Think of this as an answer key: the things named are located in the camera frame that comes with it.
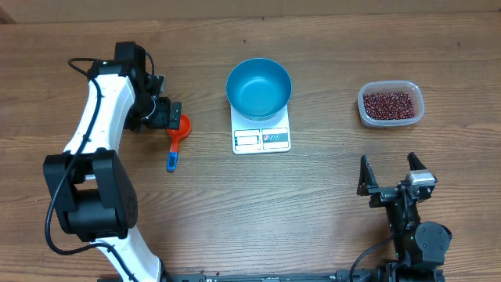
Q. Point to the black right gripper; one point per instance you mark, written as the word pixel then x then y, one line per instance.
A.
pixel 390 194

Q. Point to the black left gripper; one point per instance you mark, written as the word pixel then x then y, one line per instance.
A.
pixel 163 117

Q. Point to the red scoop with blue handle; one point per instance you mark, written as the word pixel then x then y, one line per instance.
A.
pixel 176 136

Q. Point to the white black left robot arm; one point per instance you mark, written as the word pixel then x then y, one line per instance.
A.
pixel 93 202

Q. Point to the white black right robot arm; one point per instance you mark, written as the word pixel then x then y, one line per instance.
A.
pixel 420 247

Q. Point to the white digital kitchen scale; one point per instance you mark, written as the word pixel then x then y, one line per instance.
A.
pixel 260 137

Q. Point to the blue plastic bowl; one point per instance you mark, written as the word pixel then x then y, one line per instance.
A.
pixel 258 88

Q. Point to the red adzuki beans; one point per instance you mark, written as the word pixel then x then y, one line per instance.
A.
pixel 388 106

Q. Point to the clear plastic food container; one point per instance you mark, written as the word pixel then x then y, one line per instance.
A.
pixel 392 86

